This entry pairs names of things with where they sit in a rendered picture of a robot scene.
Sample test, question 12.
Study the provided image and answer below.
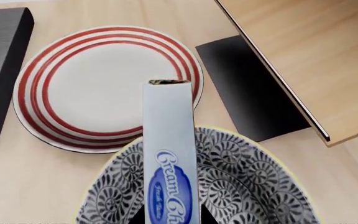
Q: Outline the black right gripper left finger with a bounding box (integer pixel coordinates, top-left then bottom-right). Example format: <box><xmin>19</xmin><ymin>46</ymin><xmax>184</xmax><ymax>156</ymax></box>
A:
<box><xmin>129</xmin><ymin>205</ymin><xmax>149</xmax><ymax>224</ymax></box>

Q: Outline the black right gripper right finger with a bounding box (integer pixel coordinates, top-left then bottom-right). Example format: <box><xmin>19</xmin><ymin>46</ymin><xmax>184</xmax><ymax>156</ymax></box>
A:
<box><xmin>200</xmin><ymin>204</ymin><xmax>221</xmax><ymax>224</ymax></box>

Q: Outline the white cream cheese box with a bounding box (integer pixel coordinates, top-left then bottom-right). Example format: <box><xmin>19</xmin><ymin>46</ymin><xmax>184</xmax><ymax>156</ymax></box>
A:
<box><xmin>142</xmin><ymin>78</ymin><xmax>201</xmax><ymax>224</ymax></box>

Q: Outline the black patterned white bowl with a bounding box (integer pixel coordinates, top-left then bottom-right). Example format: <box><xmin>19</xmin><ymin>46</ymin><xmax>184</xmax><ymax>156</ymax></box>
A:
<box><xmin>74</xmin><ymin>126</ymin><xmax>323</xmax><ymax>224</ymax></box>

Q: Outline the red striped white plate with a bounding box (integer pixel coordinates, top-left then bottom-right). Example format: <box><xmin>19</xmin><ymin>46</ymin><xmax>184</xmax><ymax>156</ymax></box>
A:
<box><xmin>12</xmin><ymin>25</ymin><xmax>204</xmax><ymax>154</ymax></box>

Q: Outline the light wooden cabinet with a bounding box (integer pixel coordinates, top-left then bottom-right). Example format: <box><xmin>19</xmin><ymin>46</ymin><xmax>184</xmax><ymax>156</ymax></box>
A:
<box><xmin>195</xmin><ymin>0</ymin><xmax>358</xmax><ymax>148</ymax></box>

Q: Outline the black slate block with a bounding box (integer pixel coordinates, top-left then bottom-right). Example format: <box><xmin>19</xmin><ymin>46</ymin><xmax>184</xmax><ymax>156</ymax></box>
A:
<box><xmin>0</xmin><ymin>7</ymin><xmax>35</xmax><ymax>147</ymax></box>

